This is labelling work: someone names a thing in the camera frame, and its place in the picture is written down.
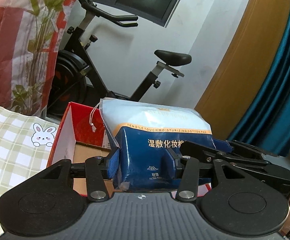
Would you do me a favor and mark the blue white cotton pad pack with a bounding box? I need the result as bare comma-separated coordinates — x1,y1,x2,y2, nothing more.
90,98,232,191

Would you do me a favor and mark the red strawberry cardboard box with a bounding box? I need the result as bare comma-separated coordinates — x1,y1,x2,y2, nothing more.
46,101,212,198

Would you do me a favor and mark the teal blue curtain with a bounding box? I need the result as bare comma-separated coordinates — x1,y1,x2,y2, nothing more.
228,12,290,155

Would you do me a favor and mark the green checked bunny tablecloth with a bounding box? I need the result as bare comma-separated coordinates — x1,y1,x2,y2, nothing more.
0,107,58,235

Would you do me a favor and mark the black exercise bike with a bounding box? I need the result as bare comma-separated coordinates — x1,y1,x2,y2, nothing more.
47,0,192,117

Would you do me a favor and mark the red floral curtain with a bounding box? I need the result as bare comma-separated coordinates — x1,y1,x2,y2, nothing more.
0,0,76,116

